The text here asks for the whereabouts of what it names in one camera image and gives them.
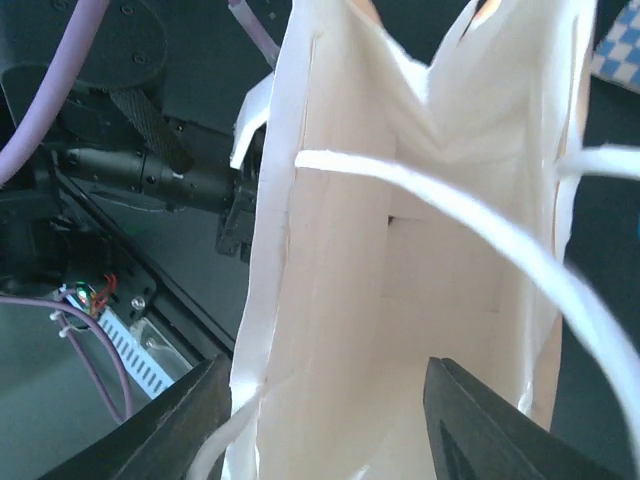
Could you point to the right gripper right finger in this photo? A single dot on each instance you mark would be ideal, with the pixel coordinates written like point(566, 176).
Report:
point(475, 434)

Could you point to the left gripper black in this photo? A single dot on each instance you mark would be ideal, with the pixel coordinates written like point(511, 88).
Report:
point(236, 224)

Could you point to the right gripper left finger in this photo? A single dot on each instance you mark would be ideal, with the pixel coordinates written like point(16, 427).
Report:
point(162, 439)

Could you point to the orange paper bag white handles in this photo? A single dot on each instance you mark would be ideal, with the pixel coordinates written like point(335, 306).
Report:
point(407, 211)

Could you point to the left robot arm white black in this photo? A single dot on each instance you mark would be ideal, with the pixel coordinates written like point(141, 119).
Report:
point(135, 102)

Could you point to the blue checkered paper bag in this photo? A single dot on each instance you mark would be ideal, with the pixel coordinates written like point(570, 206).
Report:
point(616, 57)

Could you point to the white slotted cable duct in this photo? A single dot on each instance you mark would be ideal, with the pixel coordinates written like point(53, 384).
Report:
point(148, 358)

